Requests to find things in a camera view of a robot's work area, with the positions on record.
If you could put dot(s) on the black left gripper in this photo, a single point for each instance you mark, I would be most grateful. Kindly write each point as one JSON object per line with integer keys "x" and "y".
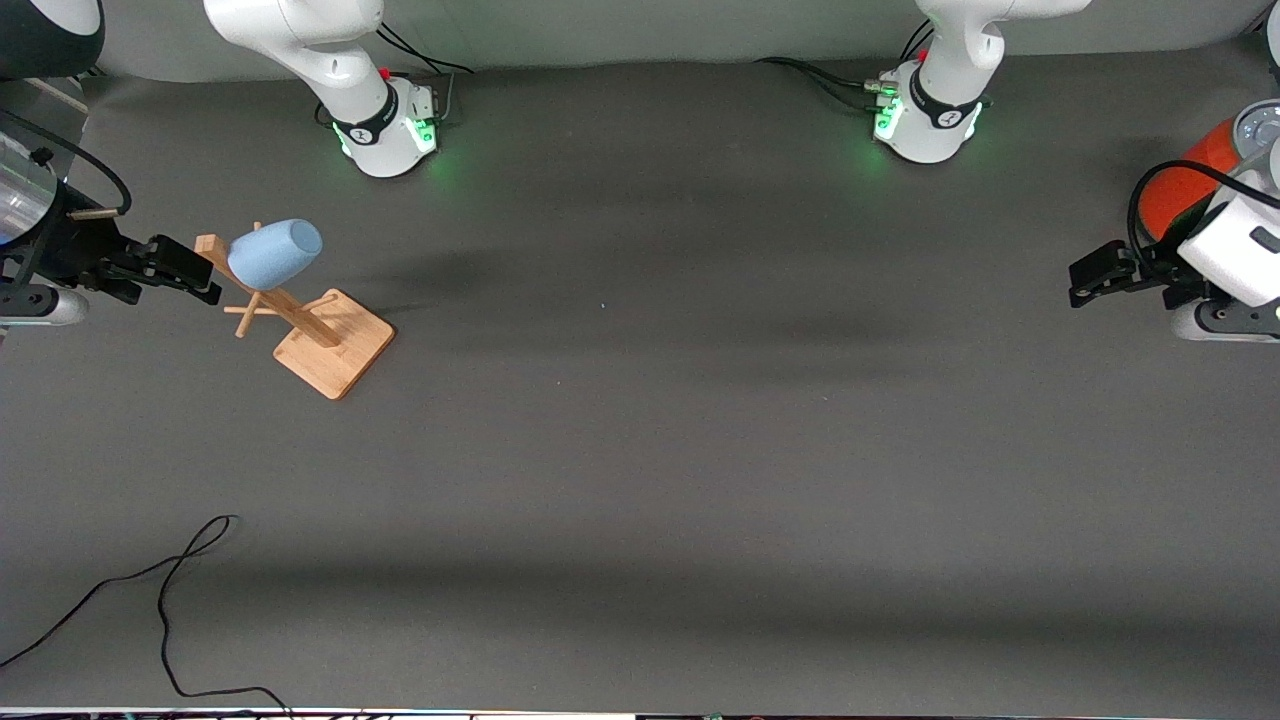
{"x": 1153, "y": 266}

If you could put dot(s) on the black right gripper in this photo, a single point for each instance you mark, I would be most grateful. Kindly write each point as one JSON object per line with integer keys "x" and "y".
{"x": 72, "y": 250}

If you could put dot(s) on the light blue cup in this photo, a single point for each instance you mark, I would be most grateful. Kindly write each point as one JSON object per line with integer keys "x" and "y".
{"x": 275, "y": 252}

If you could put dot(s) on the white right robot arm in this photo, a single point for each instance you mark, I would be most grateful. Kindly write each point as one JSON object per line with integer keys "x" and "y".
{"x": 380, "y": 130}

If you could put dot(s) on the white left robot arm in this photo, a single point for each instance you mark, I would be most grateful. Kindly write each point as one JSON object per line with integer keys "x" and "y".
{"x": 935, "y": 125}

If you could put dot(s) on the wooden cup rack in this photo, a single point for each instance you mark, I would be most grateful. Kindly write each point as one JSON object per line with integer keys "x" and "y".
{"x": 335, "y": 350}

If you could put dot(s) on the orange cylindrical can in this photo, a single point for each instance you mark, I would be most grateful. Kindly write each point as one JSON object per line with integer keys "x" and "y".
{"x": 1185, "y": 190}

